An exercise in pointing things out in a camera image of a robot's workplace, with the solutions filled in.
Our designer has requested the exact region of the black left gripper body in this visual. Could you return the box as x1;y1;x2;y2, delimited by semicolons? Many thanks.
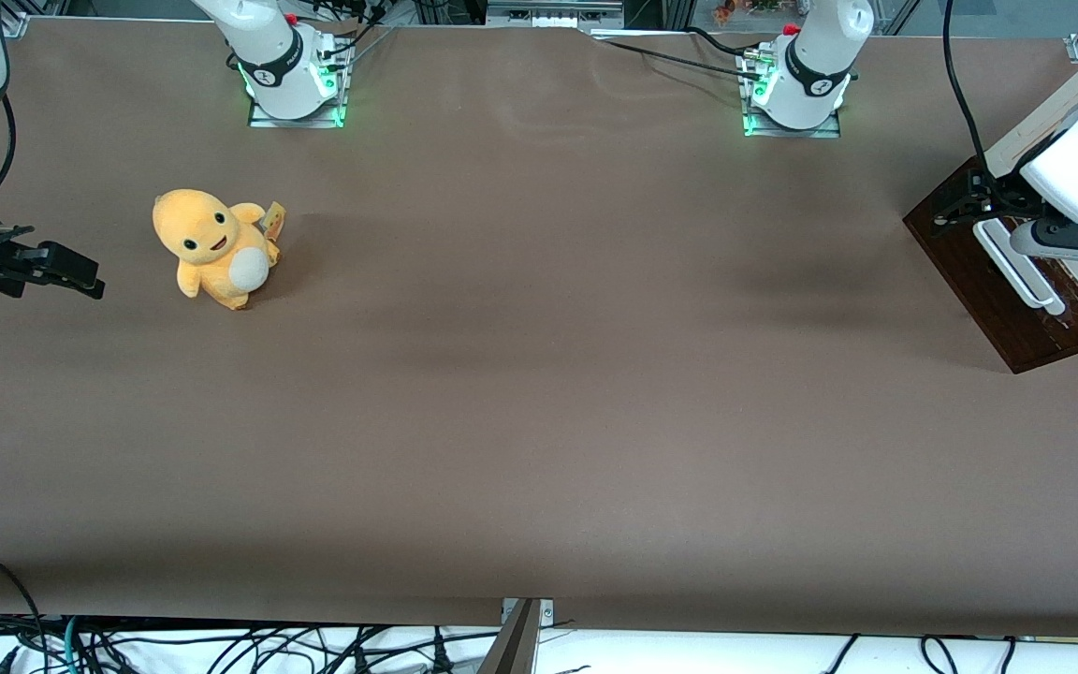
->
984;171;1053;232

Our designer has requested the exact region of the dark brown wooden board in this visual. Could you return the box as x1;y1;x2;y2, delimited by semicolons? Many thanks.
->
903;154;1078;375

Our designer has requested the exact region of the yellow plush toy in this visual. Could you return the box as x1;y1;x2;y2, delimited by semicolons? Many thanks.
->
152;188;287;312

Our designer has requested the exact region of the brown table cover sheet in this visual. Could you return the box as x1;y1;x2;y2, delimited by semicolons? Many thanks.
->
0;17;1078;639

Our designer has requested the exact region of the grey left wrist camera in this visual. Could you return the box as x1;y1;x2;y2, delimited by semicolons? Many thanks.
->
1010;216;1078;266

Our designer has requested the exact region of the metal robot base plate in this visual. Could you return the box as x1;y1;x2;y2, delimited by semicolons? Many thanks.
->
738;49;845;140
246;39;350;130

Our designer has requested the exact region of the curved black cable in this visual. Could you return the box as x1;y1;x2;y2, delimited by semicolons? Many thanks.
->
685;25;759;61

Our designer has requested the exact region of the long straight black cable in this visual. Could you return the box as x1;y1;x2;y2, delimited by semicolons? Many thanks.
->
603;37;757;83

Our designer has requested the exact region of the black base cable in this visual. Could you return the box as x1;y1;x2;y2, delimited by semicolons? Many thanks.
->
316;0;396;63

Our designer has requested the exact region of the aluminium frame block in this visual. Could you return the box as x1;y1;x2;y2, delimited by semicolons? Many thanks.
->
487;0;626;30

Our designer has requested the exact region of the grey metal camera mount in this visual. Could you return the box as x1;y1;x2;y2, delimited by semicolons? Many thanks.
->
477;597;556;674

